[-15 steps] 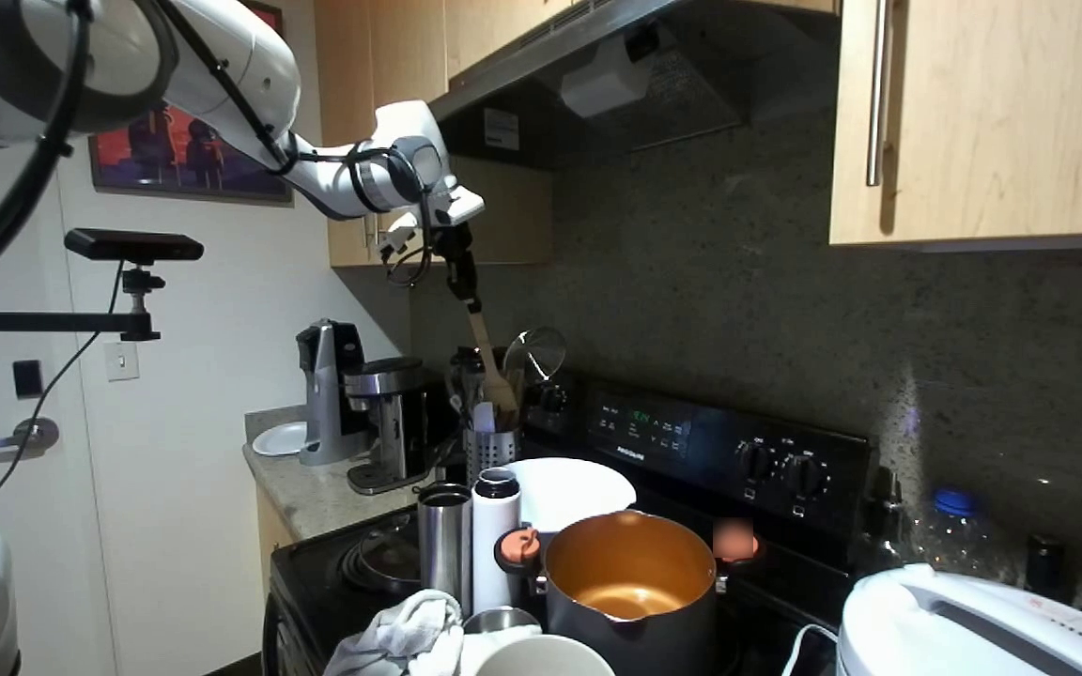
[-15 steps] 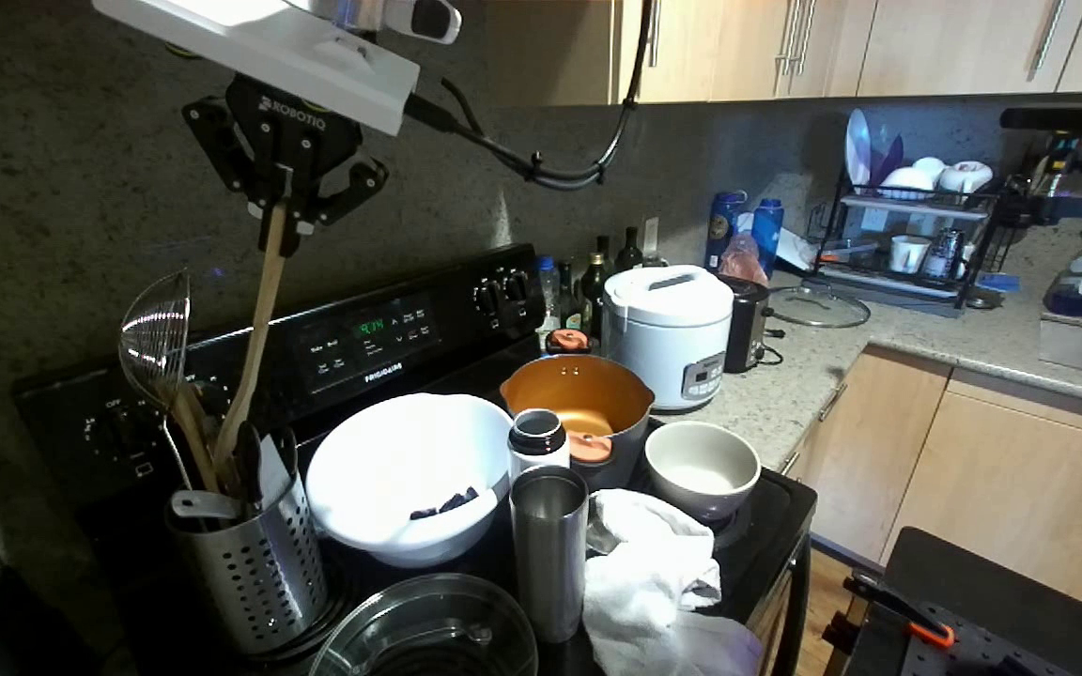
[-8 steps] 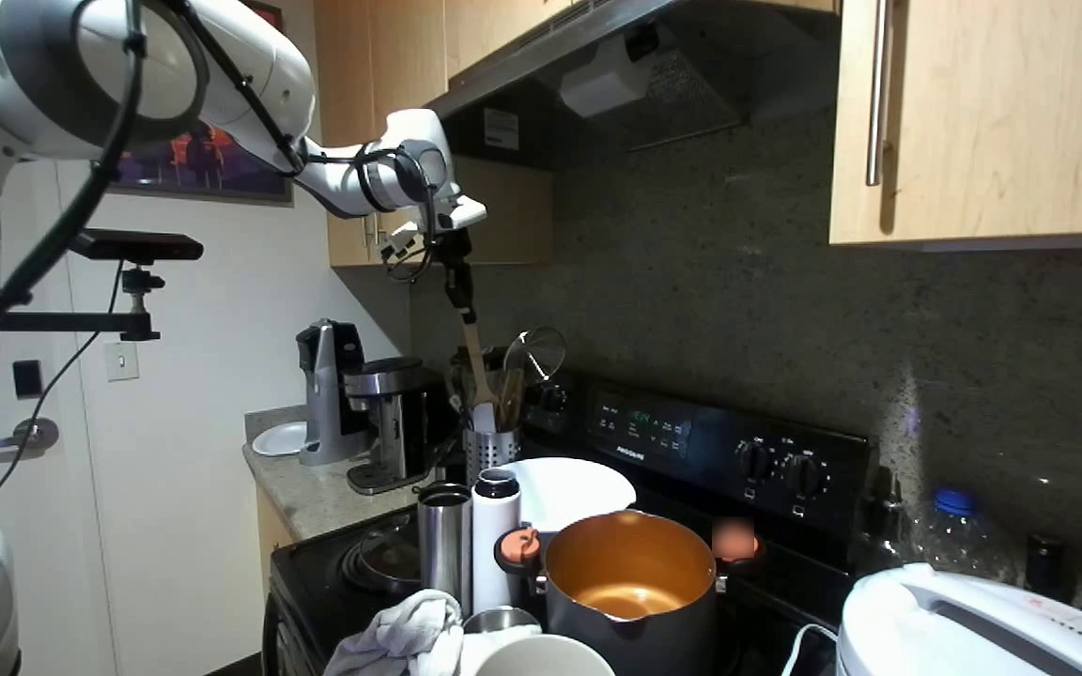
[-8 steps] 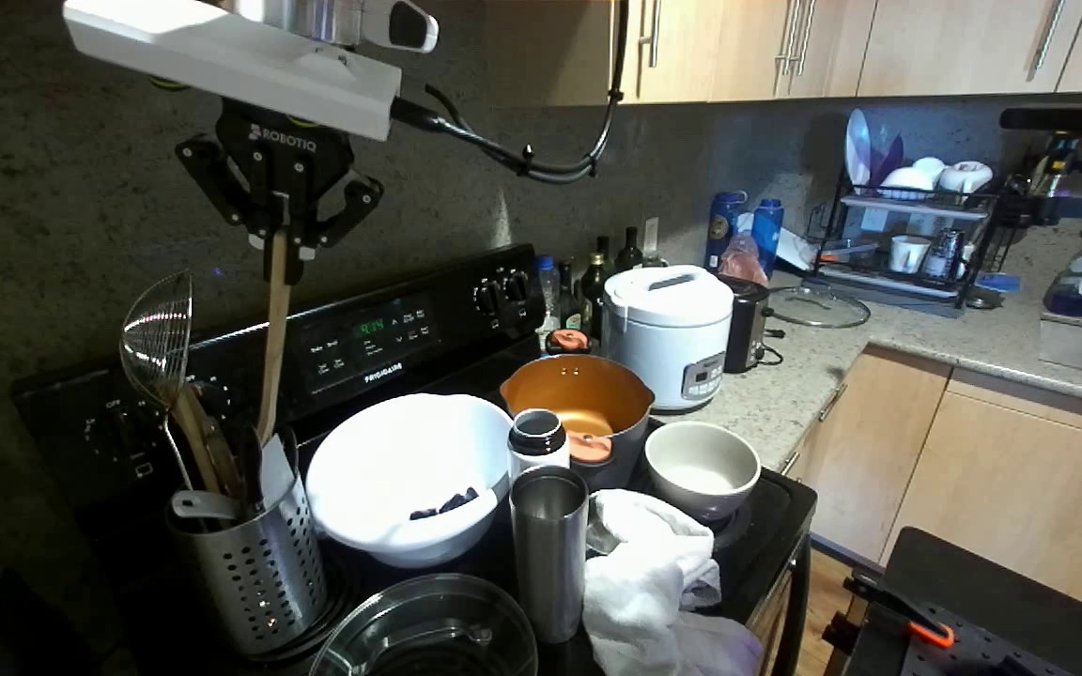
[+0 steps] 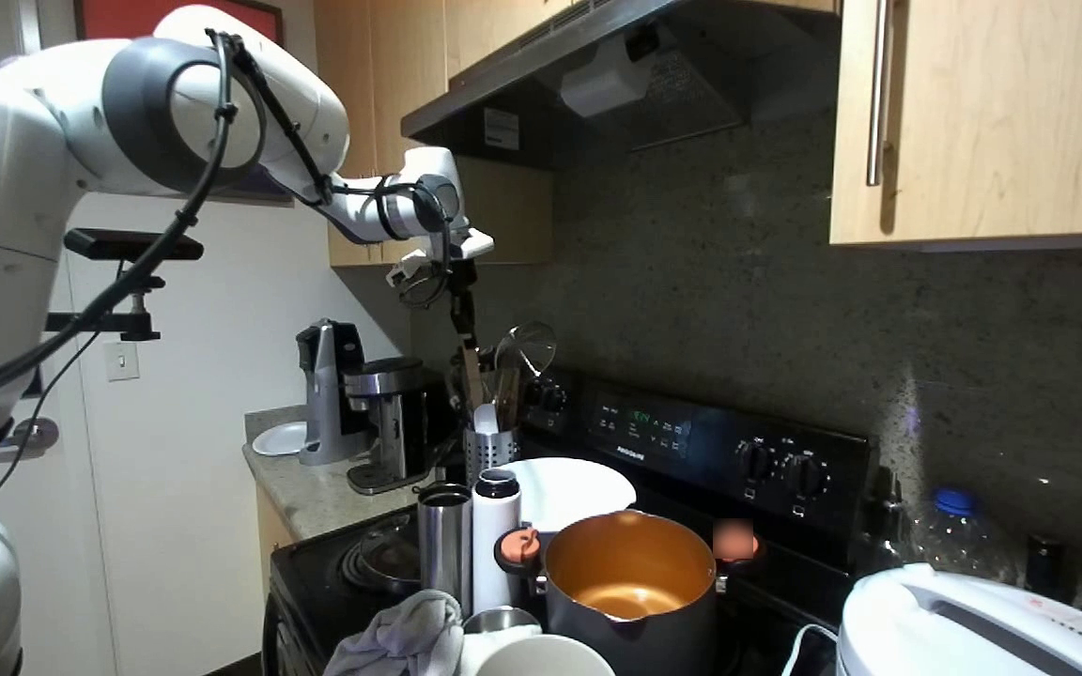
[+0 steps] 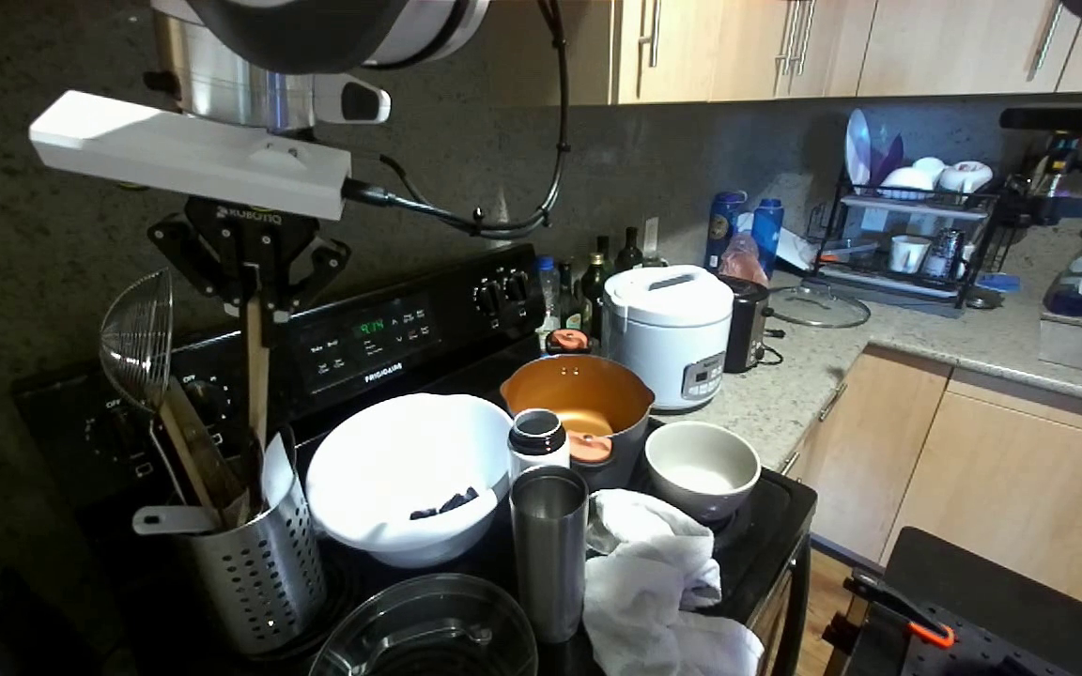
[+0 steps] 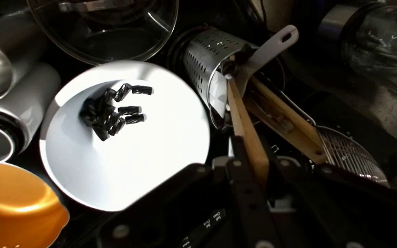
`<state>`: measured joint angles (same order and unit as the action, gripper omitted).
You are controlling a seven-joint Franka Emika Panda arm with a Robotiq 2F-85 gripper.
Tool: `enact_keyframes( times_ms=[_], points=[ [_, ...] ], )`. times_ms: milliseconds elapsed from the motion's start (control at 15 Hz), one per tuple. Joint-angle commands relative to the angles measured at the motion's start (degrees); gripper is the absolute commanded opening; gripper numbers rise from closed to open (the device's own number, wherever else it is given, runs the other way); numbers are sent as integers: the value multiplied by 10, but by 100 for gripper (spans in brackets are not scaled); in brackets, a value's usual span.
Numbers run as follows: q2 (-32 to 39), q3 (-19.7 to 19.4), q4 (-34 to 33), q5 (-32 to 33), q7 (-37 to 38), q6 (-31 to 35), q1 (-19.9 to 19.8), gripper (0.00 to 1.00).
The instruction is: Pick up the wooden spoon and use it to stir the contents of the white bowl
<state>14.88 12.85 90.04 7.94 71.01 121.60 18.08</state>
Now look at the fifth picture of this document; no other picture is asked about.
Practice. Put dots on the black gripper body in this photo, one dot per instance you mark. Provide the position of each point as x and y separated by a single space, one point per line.
458 294

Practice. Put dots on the wooden spoon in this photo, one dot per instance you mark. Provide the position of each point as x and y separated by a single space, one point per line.
479 400

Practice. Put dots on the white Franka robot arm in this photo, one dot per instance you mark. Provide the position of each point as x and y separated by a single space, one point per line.
17 151

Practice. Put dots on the large white bowl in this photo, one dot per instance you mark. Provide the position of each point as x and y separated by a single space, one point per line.
572 491

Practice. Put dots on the small white ceramic bowl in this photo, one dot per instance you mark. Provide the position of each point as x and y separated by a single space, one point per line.
546 658

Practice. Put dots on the black silver countertop appliance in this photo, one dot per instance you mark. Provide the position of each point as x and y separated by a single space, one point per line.
397 419

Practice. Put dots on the perforated steel utensil holder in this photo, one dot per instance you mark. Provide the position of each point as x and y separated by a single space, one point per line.
489 451

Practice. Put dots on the black coffee maker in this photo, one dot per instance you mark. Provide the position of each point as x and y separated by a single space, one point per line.
333 389

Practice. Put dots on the small white plate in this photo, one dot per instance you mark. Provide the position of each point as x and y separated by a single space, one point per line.
278 441

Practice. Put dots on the stainless steel tumbler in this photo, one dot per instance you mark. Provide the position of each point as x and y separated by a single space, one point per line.
445 549

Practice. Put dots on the black electric stove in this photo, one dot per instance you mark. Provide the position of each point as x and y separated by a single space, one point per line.
691 436

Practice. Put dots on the steel range hood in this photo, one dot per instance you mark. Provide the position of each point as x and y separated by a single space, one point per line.
616 78

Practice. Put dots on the white cloth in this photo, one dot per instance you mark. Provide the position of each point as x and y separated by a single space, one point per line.
397 642

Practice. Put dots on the dark glass bottle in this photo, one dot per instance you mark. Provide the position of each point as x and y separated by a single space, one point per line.
1046 564
889 529

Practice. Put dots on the clear water bottle blue cap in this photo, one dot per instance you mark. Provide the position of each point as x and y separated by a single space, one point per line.
960 538

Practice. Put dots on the white rice cooker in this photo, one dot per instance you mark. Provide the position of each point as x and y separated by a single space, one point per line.
979 627

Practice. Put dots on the upper wooden cabinet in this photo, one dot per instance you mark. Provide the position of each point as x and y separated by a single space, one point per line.
1003 113

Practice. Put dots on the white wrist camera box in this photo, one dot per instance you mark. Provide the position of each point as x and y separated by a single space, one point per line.
469 242

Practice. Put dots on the narrow wooden wall cabinet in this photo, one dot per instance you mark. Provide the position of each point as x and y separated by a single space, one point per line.
364 78

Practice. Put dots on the white light switch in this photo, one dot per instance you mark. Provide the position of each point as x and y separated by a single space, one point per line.
126 364

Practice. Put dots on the black tripod camera arm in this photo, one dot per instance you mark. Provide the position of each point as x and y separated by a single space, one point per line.
130 245

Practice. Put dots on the red picture frame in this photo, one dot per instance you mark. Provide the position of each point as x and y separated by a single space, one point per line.
130 18

